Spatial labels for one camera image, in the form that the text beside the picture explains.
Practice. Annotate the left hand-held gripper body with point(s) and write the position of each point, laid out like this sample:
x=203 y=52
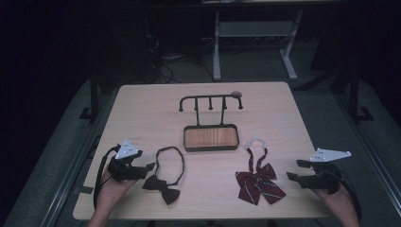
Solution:
x=124 y=168

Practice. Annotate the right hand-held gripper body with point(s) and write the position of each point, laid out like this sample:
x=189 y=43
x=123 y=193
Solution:
x=324 y=176

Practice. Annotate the black bow tie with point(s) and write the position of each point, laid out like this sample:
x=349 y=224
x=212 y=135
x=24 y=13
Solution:
x=164 y=186

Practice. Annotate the red striped bow tie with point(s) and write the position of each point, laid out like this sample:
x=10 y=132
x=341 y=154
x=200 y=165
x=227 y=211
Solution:
x=260 y=183

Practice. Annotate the black rack with wooden base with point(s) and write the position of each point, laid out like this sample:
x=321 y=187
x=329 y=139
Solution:
x=210 y=137

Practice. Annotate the person's left hand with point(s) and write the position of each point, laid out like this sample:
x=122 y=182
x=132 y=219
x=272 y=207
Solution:
x=110 y=192

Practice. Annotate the person's right hand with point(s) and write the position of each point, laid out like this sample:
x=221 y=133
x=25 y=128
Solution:
x=339 y=206

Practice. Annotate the black tape strip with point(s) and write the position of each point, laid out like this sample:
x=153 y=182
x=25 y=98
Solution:
x=84 y=189

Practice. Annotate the black metal stand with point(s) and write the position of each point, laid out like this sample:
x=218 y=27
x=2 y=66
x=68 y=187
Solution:
x=93 y=97
x=356 y=97

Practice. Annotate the white metal stand frame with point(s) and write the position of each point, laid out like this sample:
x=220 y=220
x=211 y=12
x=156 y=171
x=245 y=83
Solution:
x=252 y=30

